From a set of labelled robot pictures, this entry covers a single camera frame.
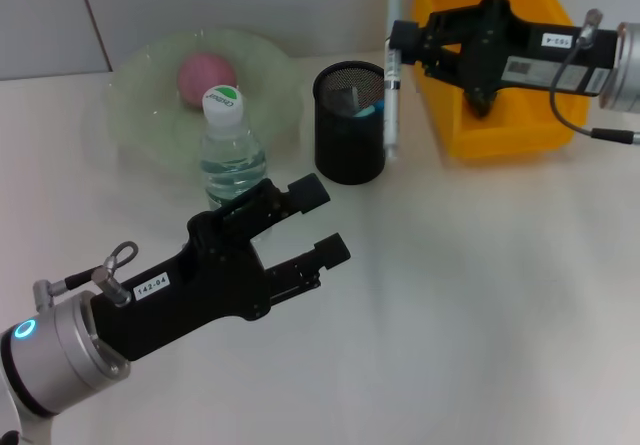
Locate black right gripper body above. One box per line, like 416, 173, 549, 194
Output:
459, 0, 620, 107

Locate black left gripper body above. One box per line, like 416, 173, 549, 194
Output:
89, 209, 274, 364

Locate clear green-label water bottle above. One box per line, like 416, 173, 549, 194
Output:
199, 84, 274, 244

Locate clear silver pen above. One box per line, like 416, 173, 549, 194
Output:
382, 0, 404, 162

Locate blue scissors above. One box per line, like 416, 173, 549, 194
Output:
355, 98, 386, 118

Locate transparent plastic ruler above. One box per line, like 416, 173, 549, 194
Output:
325, 86, 362, 115

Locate pink peach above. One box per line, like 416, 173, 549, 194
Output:
175, 52, 237, 112

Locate black mesh pen holder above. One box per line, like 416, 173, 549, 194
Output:
313, 61, 387, 185

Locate green glass fruit plate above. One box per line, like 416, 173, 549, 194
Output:
107, 27, 305, 171

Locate yellow plastic bin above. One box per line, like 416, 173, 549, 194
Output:
410, 0, 592, 160

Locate left arm grey cable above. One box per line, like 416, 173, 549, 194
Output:
32, 242, 139, 311

